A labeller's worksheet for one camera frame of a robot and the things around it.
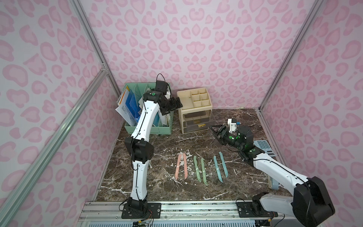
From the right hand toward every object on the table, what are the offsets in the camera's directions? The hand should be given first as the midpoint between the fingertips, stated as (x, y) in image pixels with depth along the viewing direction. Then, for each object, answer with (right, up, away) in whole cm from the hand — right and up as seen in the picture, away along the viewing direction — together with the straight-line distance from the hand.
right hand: (210, 129), depth 77 cm
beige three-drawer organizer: (-7, +9, +16) cm, 20 cm away
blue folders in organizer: (-49, +14, +17) cm, 54 cm away
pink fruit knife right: (-14, -24, +11) cm, 29 cm away
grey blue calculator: (+40, -12, +18) cm, 45 cm away
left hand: (-18, +14, +10) cm, 25 cm away
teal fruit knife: (+7, -25, +11) cm, 28 cm away
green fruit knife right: (-2, -26, +9) cm, 28 cm away
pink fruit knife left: (-19, -24, +11) cm, 32 cm away
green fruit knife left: (-7, -21, +13) cm, 26 cm away
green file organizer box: (-31, +2, +31) cm, 44 cm away
